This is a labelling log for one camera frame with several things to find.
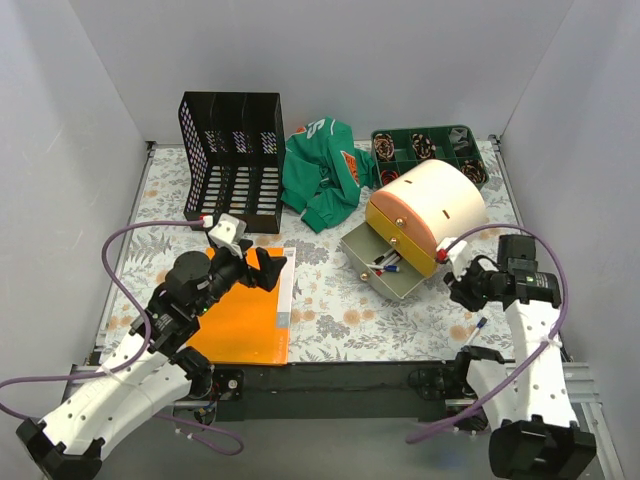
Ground green sweatshirt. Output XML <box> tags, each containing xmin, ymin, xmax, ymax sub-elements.
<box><xmin>281</xmin><ymin>117</ymin><xmax>376</xmax><ymax>233</ymax></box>

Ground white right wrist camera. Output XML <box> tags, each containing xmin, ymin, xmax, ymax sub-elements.
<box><xmin>436</xmin><ymin>237</ymin><xmax>471</xmax><ymax>280</ymax></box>

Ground pink black rolled tie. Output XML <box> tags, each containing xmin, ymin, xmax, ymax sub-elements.
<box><xmin>372</xmin><ymin>133</ymin><xmax>395</xmax><ymax>162</ymax></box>

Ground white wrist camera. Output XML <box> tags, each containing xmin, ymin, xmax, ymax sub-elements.
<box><xmin>207</xmin><ymin>213</ymin><xmax>247</xmax><ymax>257</ymax></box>
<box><xmin>436</xmin><ymin>237</ymin><xmax>471</xmax><ymax>280</ymax></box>

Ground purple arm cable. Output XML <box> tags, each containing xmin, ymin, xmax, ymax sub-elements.
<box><xmin>0</xmin><ymin>217</ymin><xmax>245</xmax><ymax>456</ymax></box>
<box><xmin>405</xmin><ymin>223</ymin><xmax>570</xmax><ymax>445</ymax></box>

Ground white drawer organizer box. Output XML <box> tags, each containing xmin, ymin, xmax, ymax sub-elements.
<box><xmin>341</xmin><ymin>160</ymin><xmax>488</xmax><ymax>301</ymax></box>

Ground green compartment organizer tray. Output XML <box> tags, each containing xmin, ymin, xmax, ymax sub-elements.
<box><xmin>371</xmin><ymin>125</ymin><xmax>489</xmax><ymax>190</ymax></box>

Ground black mesh file holder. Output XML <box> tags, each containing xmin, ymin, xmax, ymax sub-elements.
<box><xmin>178</xmin><ymin>91</ymin><xmax>285</xmax><ymax>234</ymax></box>

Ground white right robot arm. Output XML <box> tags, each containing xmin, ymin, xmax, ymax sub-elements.
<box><xmin>438</xmin><ymin>235</ymin><xmax>596</xmax><ymax>479</ymax></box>

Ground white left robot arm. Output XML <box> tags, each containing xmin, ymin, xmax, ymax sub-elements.
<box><xmin>16</xmin><ymin>240</ymin><xmax>287</xmax><ymax>479</ymax></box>

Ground orange notebook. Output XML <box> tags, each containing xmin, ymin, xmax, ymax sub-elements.
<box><xmin>187</xmin><ymin>247</ymin><xmax>296</xmax><ymax>366</ymax></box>

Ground brown black rolled tie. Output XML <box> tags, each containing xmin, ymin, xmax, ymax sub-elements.
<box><xmin>460</xmin><ymin>159</ymin><xmax>488</xmax><ymax>189</ymax></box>

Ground white-spotted black rolled tie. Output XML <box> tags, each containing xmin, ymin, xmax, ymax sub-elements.
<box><xmin>411</xmin><ymin>133</ymin><xmax>437</xmax><ymax>161</ymax></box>

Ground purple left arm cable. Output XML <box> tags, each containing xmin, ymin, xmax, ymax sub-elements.
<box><xmin>0</xmin><ymin>217</ymin><xmax>245</xmax><ymax>456</ymax></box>

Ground orange black rolled tie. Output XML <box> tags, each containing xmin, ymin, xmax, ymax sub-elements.
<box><xmin>380</xmin><ymin>170</ymin><xmax>399</xmax><ymax>185</ymax></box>

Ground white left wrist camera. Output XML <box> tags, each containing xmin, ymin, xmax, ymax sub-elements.
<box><xmin>207</xmin><ymin>213</ymin><xmax>247</xmax><ymax>257</ymax></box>

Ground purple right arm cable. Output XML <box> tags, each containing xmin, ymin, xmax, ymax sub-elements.
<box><xmin>405</xmin><ymin>223</ymin><xmax>570</xmax><ymax>445</ymax></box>

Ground grey folded sock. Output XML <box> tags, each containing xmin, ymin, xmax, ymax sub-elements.
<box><xmin>448</xmin><ymin>126</ymin><xmax>474</xmax><ymax>157</ymax></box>

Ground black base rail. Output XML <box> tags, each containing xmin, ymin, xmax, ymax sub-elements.
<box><xmin>154</xmin><ymin>357</ymin><xmax>506</xmax><ymax>424</ymax></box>

